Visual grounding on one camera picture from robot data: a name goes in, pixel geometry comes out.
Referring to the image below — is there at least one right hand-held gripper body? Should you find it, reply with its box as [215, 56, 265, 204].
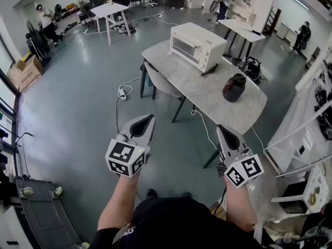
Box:
[216, 144, 265, 189]

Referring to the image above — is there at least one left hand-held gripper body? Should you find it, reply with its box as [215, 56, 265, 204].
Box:
[105, 132, 151, 178]

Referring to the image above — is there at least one white oven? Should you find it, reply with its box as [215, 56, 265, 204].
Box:
[170, 22, 228, 74]

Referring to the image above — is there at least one person's left forearm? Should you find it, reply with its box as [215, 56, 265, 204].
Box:
[98, 171, 142, 232]

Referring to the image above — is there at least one person's right forearm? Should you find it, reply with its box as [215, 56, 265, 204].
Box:
[224, 176, 259, 232]

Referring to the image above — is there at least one person's left black shoe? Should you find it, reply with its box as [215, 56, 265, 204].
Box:
[145, 188, 158, 201]

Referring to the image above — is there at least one grey upholstered chair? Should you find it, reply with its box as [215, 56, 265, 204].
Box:
[144, 61, 197, 123]

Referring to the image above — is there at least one black thermos jug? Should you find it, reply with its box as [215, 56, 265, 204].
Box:
[222, 73, 246, 103]

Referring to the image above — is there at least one grey marble table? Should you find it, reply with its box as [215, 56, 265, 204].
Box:
[140, 39, 268, 169]

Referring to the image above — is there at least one white tray of parts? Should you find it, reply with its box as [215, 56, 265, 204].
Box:
[303, 164, 330, 210]

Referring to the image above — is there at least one person's black shirt torso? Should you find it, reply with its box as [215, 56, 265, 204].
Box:
[88, 197, 275, 249]

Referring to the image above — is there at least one white shelving rack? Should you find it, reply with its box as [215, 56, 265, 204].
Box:
[263, 32, 332, 217]

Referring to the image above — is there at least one grey platform trolley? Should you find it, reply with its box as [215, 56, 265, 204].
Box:
[15, 175, 84, 249]

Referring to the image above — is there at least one white table with black legs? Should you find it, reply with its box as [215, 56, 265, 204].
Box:
[217, 18, 267, 62]

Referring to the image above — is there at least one brown cardboard box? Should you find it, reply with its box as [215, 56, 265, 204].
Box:
[9, 55, 44, 92]

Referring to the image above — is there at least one black standing fan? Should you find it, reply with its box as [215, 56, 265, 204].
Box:
[25, 20, 52, 67]

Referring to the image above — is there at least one thin white cable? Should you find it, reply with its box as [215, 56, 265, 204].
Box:
[191, 107, 218, 150]

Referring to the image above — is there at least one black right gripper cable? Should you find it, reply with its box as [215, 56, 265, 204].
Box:
[216, 187, 228, 215]

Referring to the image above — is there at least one white power strip cable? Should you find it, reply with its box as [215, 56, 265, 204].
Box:
[118, 76, 143, 98]

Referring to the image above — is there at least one black bag with cables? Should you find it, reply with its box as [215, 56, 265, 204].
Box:
[240, 57, 268, 85]

